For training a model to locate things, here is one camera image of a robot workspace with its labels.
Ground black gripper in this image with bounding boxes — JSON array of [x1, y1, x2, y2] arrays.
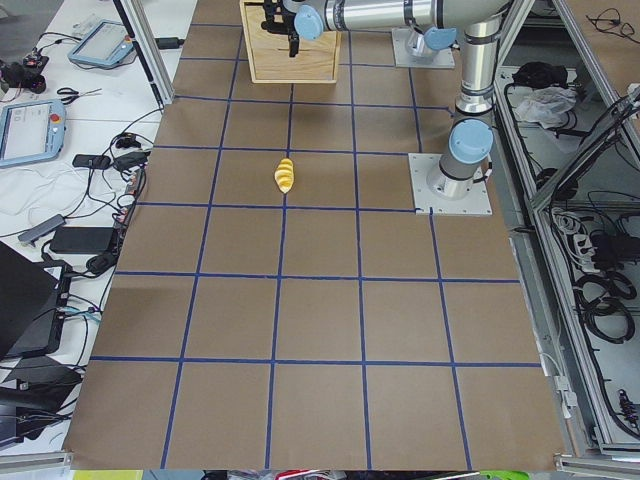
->
[[278, 7, 299, 57]]

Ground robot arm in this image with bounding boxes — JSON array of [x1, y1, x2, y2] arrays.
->
[[261, 1, 512, 200], [406, 26, 458, 57]]

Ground wooden drawer cabinet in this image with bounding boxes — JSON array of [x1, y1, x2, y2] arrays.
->
[[239, 1, 341, 84]]

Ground toy bread loaf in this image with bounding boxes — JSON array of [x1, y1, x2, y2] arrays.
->
[[274, 158, 295, 194]]

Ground far teach pendant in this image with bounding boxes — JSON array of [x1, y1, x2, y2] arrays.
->
[[67, 20, 134, 69]]

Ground teach pendant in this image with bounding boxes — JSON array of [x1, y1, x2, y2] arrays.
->
[[1, 99, 66, 168], [67, 20, 134, 69]]

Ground scissors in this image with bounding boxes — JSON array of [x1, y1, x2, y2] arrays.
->
[[56, 87, 102, 105]]

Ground black phone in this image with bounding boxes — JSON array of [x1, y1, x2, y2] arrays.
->
[[72, 154, 112, 170]]

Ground white crumpled cloth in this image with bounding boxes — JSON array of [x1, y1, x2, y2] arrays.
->
[[514, 87, 577, 129]]

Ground near teach pendant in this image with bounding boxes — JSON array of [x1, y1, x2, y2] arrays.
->
[[1, 99, 66, 168]]

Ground black power adapter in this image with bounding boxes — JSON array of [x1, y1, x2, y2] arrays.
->
[[50, 227, 114, 254]]

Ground black laptop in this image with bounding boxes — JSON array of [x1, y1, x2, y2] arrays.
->
[[1, 244, 71, 360]]

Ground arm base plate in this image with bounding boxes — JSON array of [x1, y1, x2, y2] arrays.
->
[[408, 153, 493, 217], [392, 27, 457, 69]]

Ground aluminium frame post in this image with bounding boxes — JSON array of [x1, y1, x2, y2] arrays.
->
[[113, 0, 175, 110]]

